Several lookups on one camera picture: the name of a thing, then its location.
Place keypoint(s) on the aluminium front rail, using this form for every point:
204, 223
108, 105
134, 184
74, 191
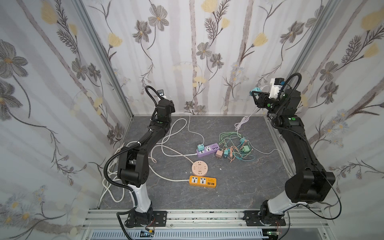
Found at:
208, 219

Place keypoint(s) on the teal charger with white cable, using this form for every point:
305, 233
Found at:
200, 147

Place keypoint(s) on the orange power strip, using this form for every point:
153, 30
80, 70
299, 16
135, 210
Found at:
207, 182

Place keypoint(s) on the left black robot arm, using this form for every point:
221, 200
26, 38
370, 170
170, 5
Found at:
129, 168

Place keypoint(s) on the pink round power socket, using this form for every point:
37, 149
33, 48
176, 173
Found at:
199, 168

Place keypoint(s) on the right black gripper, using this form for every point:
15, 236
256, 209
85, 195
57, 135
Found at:
262, 98

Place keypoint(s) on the purple power strip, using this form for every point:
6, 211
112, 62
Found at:
213, 148

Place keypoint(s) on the green charger cube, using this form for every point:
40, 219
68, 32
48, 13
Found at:
245, 149

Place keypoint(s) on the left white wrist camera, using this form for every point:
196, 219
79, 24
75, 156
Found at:
161, 93

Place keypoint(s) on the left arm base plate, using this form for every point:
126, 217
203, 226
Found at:
151, 219

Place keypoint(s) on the white vented cable duct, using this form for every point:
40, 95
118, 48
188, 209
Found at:
194, 234

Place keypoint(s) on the pink charger adapter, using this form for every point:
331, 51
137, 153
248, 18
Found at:
219, 154

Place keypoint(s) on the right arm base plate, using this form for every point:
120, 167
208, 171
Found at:
258, 217

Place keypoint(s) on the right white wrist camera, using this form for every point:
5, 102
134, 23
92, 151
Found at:
276, 86

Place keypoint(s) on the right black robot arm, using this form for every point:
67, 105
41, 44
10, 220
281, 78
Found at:
311, 183

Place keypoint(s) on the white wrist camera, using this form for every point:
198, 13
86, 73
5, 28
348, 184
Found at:
161, 93
276, 86

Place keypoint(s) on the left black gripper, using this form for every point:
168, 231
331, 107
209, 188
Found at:
165, 103

